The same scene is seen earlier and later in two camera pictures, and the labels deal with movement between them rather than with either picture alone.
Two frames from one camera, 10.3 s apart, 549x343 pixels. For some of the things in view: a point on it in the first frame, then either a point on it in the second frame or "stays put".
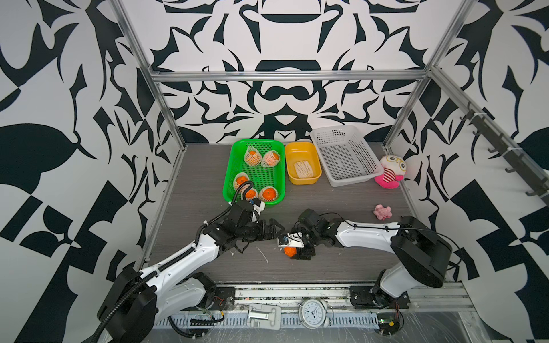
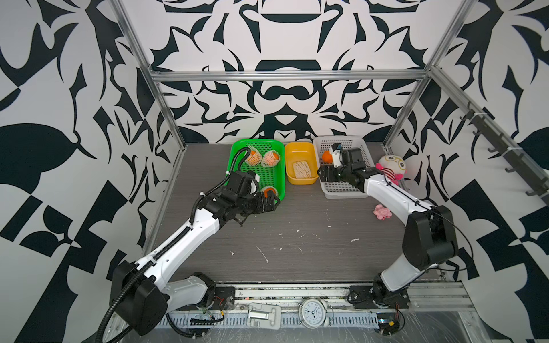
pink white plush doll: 394,170 stays put
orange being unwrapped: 290,251 to 327,157
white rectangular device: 264,316 stays put
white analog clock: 312,314 stays put
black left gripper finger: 270,236 to 268,205
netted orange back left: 252,156 stays put
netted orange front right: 269,194 stays put
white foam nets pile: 303,169 stays put
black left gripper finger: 270,230 to 274,201
